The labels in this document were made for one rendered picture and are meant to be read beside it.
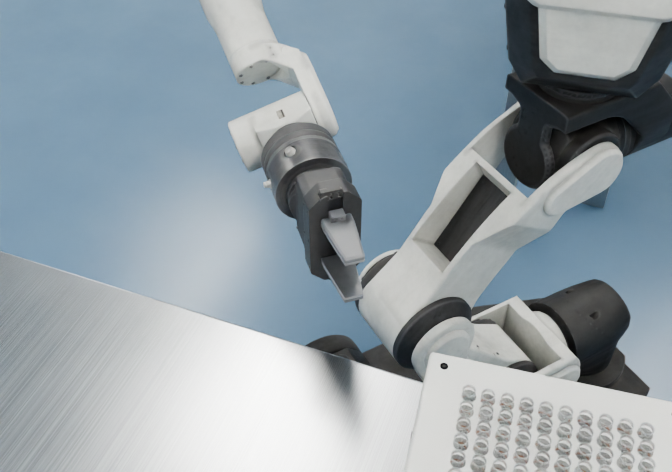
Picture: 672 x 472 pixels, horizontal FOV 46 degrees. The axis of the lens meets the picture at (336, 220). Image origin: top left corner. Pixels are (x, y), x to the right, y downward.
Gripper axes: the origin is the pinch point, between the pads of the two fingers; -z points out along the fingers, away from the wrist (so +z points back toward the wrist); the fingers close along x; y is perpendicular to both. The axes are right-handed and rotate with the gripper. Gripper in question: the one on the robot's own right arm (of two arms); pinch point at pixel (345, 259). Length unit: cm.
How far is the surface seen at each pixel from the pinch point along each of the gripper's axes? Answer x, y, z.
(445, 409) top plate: 5.6, -4.6, -15.9
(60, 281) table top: 12.9, 29.5, 18.5
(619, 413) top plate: 5.6, -19.6, -21.0
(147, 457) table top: 12.8, 22.7, -8.0
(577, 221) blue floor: 99, -98, 85
